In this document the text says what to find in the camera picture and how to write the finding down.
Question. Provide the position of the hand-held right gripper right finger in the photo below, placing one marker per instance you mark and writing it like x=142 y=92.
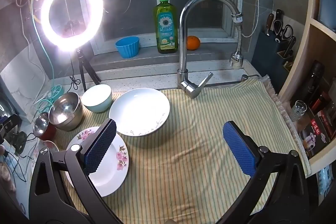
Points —
x=240 y=150

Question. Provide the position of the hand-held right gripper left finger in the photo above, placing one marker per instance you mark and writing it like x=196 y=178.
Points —
x=101 y=145

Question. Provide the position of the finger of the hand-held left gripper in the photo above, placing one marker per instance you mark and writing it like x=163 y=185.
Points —
x=10 y=123

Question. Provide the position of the small steel bowl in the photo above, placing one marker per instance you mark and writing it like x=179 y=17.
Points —
x=40 y=124

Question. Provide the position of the white pink floral plate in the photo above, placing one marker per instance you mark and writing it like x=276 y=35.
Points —
x=110 y=182

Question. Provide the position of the light blue ceramic bowl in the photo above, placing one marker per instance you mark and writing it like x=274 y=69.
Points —
x=95 y=98

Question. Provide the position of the large steel bowl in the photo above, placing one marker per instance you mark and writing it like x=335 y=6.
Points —
x=65 y=111

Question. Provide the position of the person's left hand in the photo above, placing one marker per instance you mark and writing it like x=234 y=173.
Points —
x=5 y=176

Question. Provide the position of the dark green holder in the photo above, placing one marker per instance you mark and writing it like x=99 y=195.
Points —
x=17 y=140

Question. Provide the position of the steel pot lid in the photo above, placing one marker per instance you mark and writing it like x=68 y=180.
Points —
x=5 y=103

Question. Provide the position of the yellow striped cloth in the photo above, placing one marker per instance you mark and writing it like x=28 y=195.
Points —
x=197 y=161

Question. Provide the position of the teal round power strip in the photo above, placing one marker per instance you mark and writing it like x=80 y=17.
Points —
x=56 y=90

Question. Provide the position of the clear glass cup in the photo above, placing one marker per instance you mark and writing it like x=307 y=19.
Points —
x=298 y=111

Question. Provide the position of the red and black printed box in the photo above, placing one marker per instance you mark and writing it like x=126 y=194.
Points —
x=317 y=132

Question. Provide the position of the dark knife block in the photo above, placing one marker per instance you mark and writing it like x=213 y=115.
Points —
x=267 y=56

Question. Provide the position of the dark glass bottle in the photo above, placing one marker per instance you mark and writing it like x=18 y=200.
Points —
x=313 y=82

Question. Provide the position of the blue ribbed cup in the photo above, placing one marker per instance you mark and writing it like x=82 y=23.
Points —
x=127 y=48

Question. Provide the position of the orange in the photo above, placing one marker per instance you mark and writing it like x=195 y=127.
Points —
x=193 y=43

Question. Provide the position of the black scissors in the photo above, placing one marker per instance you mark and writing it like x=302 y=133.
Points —
x=284 y=31

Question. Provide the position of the green dish soap bottle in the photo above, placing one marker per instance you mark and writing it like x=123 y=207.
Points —
x=165 y=29

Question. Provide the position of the chrome faucet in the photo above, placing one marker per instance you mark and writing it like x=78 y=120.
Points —
x=183 y=29

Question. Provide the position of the wooden shelf unit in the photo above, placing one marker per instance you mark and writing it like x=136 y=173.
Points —
x=315 y=22

